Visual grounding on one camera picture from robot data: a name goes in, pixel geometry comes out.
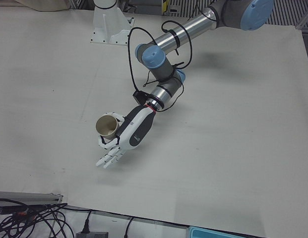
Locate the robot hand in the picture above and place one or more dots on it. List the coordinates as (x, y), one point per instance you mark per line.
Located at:
(136, 124)

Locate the beige paper cup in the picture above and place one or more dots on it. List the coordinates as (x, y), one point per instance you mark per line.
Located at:
(106, 126)

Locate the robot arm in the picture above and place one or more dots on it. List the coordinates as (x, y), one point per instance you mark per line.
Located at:
(183, 29)

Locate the grey power adapter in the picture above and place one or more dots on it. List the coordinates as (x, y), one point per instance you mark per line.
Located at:
(91, 234)

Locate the aluminium profile bar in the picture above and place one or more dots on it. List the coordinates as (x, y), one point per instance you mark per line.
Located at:
(27, 197)

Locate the light blue plastic bin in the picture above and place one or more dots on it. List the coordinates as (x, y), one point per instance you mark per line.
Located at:
(225, 233)

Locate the ribbed metal grille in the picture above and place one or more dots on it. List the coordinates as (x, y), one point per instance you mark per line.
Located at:
(290, 10)

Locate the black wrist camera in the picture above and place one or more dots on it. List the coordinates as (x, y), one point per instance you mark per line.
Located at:
(141, 96)

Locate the white mount bracket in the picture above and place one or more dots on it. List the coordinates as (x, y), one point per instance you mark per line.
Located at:
(106, 27)

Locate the yellow black striped post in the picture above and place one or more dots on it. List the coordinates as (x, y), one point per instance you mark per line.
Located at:
(165, 5)

